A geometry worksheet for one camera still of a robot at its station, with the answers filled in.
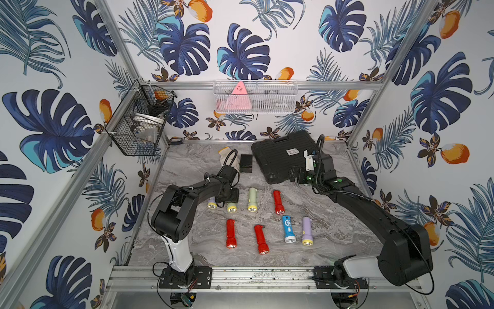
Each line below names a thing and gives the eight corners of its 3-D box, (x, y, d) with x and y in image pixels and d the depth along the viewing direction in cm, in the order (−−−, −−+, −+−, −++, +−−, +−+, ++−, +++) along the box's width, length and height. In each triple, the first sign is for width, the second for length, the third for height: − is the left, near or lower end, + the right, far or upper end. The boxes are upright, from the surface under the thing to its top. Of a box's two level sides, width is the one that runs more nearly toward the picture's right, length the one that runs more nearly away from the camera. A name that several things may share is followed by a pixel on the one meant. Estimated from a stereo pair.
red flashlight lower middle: (259, 255, 82) (260, 253, 80) (254, 227, 89) (254, 225, 87) (269, 253, 83) (269, 251, 80) (262, 226, 90) (263, 223, 88)
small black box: (240, 172, 108) (239, 168, 106) (240, 158, 115) (240, 154, 112) (252, 172, 108) (252, 168, 106) (252, 158, 115) (252, 154, 112)
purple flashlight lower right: (301, 244, 85) (303, 242, 82) (301, 219, 92) (303, 216, 89) (310, 246, 84) (313, 244, 81) (310, 220, 92) (312, 217, 89)
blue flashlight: (285, 243, 84) (286, 240, 82) (282, 218, 92) (283, 215, 89) (294, 243, 84) (296, 240, 82) (291, 218, 92) (292, 215, 89)
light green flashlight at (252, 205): (247, 212, 94) (247, 208, 91) (247, 191, 102) (247, 187, 99) (257, 212, 94) (257, 208, 91) (256, 191, 102) (256, 187, 99)
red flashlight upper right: (275, 214, 93) (275, 211, 91) (273, 192, 101) (273, 190, 99) (284, 214, 93) (284, 211, 91) (281, 192, 101) (282, 190, 99)
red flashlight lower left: (227, 249, 84) (226, 247, 81) (227, 222, 91) (226, 219, 89) (236, 248, 84) (236, 246, 81) (235, 221, 91) (235, 218, 89)
